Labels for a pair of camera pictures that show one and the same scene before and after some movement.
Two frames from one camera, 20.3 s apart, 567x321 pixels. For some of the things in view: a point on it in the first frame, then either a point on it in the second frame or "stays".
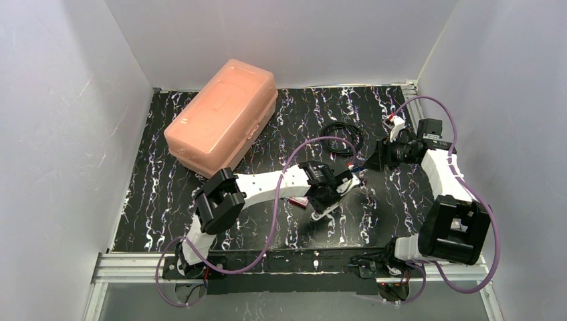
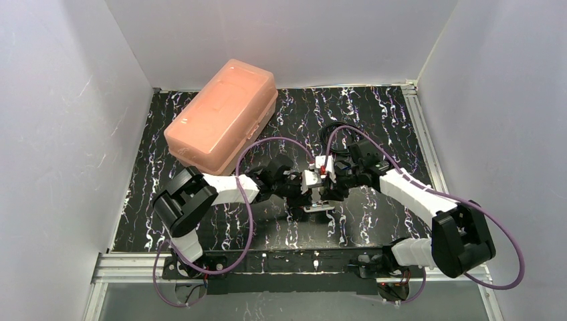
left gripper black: (326, 200) → (299, 192)
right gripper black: (383, 150) → (335, 189)
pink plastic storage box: (208, 134) stays
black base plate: (294, 271) stays
